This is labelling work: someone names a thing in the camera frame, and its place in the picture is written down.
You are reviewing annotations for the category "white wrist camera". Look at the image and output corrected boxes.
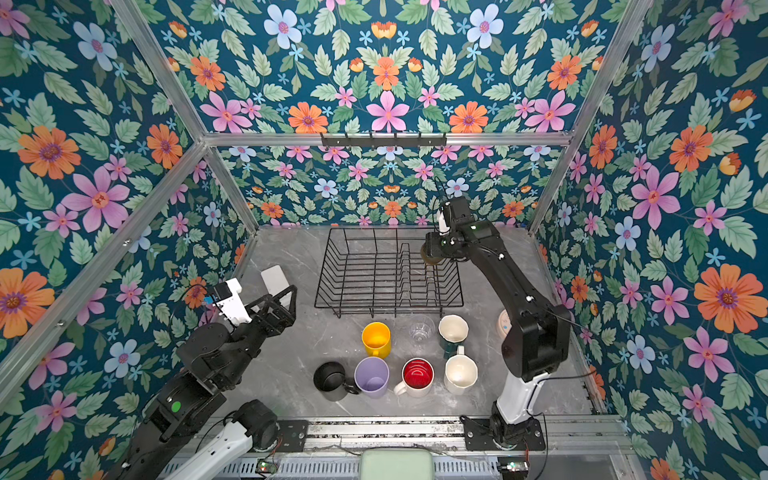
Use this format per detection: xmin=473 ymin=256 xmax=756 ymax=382
xmin=437 ymin=211 xmax=450 ymax=235
xmin=208 ymin=278 xmax=251 ymax=327

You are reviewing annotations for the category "clear glass cup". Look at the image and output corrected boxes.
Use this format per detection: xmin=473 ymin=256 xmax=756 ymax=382
xmin=408 ymin=315 xmax=435 ymax=345

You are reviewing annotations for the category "black wire dish rack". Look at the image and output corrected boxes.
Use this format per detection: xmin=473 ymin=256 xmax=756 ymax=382
xmin=314 ymin=227 xmax=464 ymax=318

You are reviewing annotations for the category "pale green box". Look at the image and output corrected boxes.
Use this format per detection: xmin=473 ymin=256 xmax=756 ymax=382
xmin=359 ymin=449 xmax=435 ymax=480

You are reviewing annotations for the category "cream ceramic mug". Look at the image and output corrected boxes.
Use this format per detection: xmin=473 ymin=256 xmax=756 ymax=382
xmin=444 ymin=345 xmax=479 ymax=395

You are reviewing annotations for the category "black mug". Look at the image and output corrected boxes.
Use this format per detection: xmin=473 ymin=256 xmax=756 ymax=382
xmin=313 ymin=361 xmax=361 ymax=402

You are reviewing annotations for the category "white rectangular box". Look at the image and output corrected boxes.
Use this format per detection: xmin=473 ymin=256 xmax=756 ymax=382
xmin=260 ymin=265 xmax=290 ymax=297

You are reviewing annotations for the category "pink round alarm clock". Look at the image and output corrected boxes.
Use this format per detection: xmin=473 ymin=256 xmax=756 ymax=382
xmin=497 ymin=310 xmax=511 ymax=339

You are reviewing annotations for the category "green and cream mug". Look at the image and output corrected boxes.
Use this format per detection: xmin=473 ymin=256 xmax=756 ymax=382
xmin=438 ymin=314 xmax=469 ymax=359

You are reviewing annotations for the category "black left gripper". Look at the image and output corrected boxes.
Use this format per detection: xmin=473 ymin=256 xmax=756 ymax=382
xmin=216 ymin=282 xmax=299 ymax=390

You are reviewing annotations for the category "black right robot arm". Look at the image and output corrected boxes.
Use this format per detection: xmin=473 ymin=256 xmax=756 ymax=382
xmin=422 ymin=197 xmax=572 ymax=447

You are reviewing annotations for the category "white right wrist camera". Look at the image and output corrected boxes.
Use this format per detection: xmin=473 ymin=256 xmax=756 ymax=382
xmin=437 ymin=211 xmax=450 ymax=235

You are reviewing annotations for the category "lavender plastic cup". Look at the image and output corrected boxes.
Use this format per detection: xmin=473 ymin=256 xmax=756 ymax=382
xmin=353 ymin=356 xmax=390 ymax=398

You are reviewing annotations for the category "red interior white mug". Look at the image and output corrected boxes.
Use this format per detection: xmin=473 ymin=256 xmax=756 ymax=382
xmin=394 ymin=358 xmax=435 ymax=398

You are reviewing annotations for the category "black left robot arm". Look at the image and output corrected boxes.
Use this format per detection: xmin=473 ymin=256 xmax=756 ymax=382
xmin=107 ymin=285 xmax=297 ymax=479

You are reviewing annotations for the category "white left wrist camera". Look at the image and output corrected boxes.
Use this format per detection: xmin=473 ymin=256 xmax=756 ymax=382
xmin=208 ymin=278 xmax=251 ymax=327

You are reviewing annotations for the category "metal hook rail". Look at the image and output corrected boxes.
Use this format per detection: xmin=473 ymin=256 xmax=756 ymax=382
xmin=320 ymin=133 xmax=448 ymax=148

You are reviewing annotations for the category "gold glitter cup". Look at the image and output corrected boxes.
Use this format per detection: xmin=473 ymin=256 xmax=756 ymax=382
xmin=420 ymin=246 xmax=443 ymax=266

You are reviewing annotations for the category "yellow plastic mug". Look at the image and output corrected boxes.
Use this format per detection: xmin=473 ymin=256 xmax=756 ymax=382
xmin=361 ymin=322 xmax=392 ymax=359

